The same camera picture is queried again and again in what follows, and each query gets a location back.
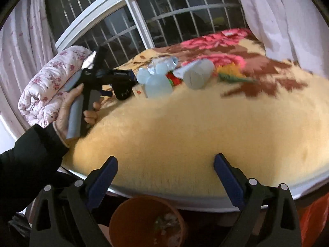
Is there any black sleeved left forearm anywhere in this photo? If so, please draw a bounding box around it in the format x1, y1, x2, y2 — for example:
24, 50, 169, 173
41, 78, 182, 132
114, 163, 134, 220
1, 123, 69, 246

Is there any orange trash bin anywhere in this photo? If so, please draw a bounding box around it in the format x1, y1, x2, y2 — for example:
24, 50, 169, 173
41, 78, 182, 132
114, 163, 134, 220
109, 196, 187, 246

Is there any person's left hand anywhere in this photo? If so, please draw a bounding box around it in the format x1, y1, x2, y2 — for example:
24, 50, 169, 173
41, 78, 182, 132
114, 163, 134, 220
53, 84, 103, 148

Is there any red plastic bag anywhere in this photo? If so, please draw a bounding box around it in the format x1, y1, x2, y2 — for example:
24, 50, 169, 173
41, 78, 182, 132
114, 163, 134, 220
298, 193, 328, 246

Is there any light blue mouse-ear container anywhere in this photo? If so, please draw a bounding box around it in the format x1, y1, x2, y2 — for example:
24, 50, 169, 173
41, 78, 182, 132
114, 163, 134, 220
137, 62, 173, 99

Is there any folded pink floral quilt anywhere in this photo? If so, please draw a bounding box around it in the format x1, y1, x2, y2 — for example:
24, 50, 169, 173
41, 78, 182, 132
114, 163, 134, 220
18, 46, 91, 127

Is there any clear crumpled plastic bottle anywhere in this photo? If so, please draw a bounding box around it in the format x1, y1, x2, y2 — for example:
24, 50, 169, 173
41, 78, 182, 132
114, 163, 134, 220
148, 56, 179, 75

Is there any pink left curtain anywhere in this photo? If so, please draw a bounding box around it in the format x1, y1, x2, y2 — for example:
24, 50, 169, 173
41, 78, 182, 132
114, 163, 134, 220
1, 0, 55, 138

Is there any floral plush bed blanket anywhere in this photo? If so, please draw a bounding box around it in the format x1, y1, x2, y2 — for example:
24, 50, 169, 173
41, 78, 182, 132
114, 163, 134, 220
63, 31, 328, 199

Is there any grey cylindrical canister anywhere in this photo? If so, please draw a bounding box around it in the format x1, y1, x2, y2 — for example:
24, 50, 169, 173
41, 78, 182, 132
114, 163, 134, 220
183, 59, 215, 90

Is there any white right curtain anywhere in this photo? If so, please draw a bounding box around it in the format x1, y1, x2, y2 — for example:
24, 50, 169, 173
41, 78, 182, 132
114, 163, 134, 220
240, 0, 328, 77

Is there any window with white frame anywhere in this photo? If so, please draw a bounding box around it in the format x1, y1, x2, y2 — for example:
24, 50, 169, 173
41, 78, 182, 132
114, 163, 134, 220
45, 0, 247, 68

